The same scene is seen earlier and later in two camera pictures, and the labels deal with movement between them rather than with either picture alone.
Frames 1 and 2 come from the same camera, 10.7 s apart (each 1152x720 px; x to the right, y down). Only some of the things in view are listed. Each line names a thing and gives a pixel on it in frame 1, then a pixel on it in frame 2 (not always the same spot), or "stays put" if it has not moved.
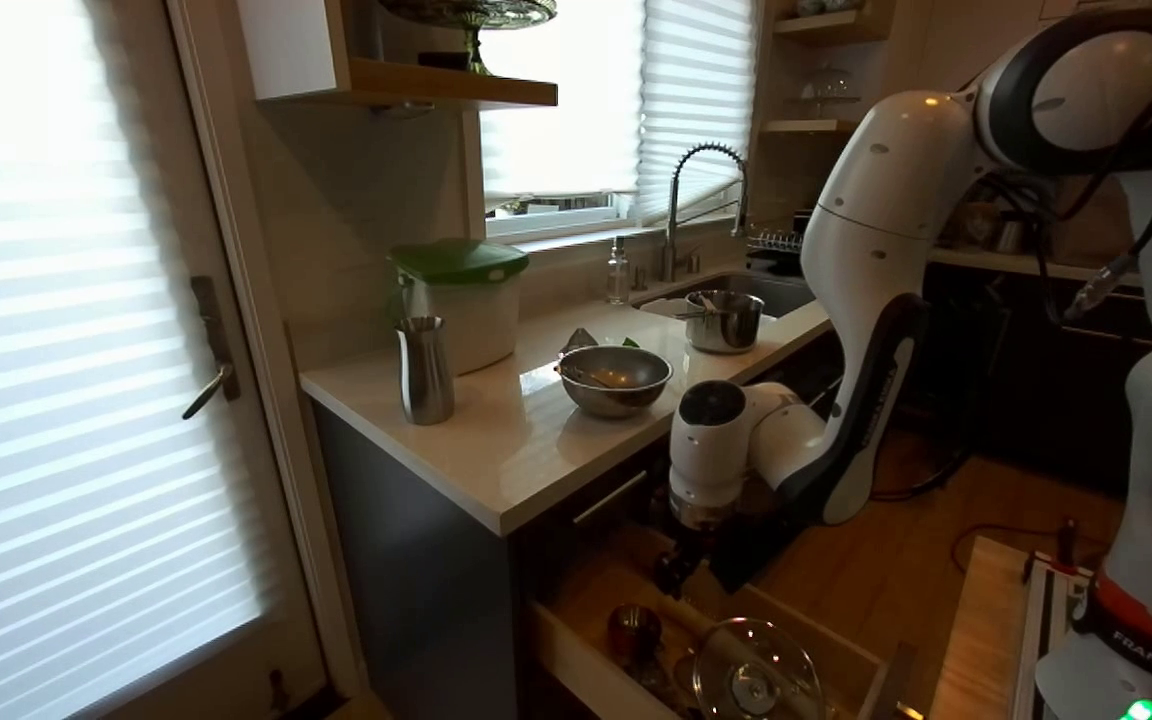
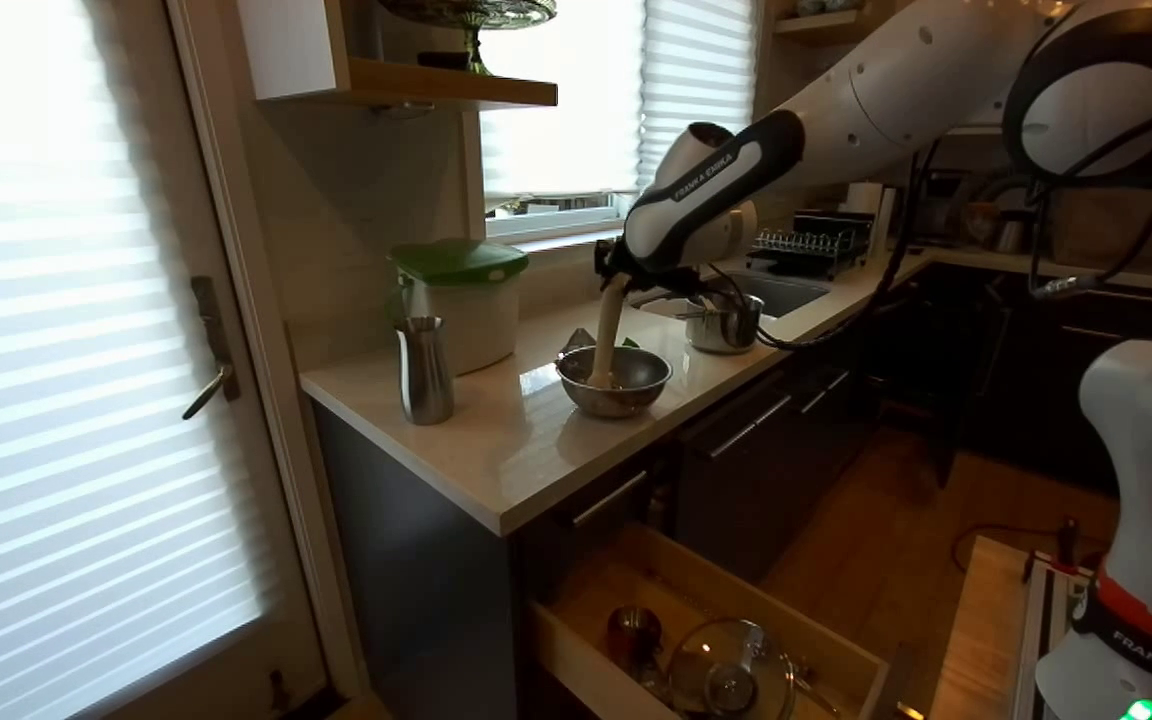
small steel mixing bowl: [613, 381] stays put
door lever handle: [226, 372] stays put
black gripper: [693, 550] to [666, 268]
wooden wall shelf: [427, 82] stays put
